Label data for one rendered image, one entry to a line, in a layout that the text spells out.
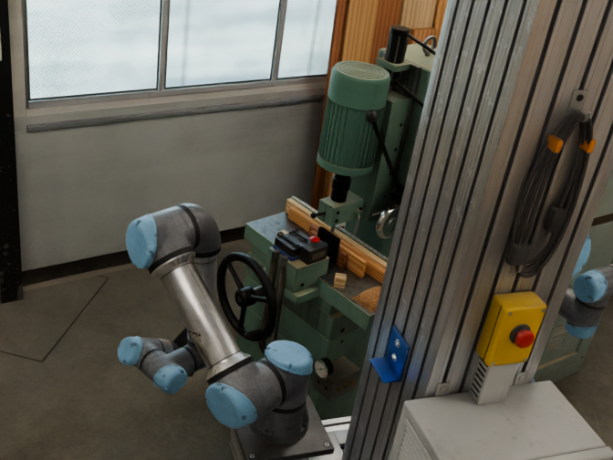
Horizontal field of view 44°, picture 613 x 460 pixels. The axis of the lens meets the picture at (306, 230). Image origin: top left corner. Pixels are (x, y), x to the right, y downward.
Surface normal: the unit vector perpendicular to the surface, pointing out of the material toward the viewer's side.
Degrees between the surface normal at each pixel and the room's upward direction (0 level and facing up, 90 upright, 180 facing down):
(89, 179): 90
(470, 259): 90
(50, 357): 0
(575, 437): 0
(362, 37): 87
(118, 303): 0
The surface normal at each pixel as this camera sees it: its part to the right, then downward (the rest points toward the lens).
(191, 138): 0.55, 0.48
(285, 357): 0.23, -0.88
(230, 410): -0.62, 0.39
